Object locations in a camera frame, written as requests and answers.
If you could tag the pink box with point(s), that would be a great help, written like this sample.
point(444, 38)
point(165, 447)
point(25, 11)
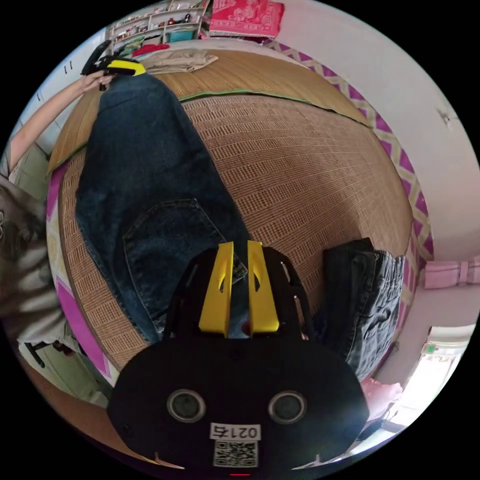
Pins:
point(450, 273)

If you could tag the white shelf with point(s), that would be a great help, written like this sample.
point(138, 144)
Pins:
point(157, 22)

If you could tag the bed with woven mat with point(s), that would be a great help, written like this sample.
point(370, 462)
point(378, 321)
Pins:
point(300, 168)

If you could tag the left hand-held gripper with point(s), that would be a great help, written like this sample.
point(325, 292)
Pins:
point(96, 59)

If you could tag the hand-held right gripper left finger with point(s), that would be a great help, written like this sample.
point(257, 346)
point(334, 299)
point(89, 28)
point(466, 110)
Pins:
point(215, 300)

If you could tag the person's left forearm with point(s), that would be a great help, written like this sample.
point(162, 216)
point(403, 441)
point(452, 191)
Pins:
point(48, 112)

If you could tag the person's body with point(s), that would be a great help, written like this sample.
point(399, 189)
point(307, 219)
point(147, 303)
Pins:
point(26, 255)

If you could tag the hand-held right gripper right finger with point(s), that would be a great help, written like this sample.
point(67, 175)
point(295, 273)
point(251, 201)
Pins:
point(264, 303)

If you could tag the beige trousers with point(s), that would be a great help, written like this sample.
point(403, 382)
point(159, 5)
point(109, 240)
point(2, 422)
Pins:
point(180, 60)

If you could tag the blue jeans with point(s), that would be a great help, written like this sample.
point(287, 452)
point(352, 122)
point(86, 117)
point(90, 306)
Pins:
point(150, 168)

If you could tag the red patterned cloth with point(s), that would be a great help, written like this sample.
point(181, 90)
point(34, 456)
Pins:
point(243, 17)

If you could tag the pile of clothes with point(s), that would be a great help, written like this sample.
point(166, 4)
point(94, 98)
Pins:
point(360, 300)

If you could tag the person's left hand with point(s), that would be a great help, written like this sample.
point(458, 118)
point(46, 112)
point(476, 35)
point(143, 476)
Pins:
point(93, 81)

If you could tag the white cupboard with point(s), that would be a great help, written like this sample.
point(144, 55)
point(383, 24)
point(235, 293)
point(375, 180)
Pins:
point(56, 84)

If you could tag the red garment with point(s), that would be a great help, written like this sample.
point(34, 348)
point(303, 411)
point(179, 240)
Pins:
point(152, 49)

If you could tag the window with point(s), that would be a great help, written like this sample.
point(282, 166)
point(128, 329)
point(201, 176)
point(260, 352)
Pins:
point(438, 367)

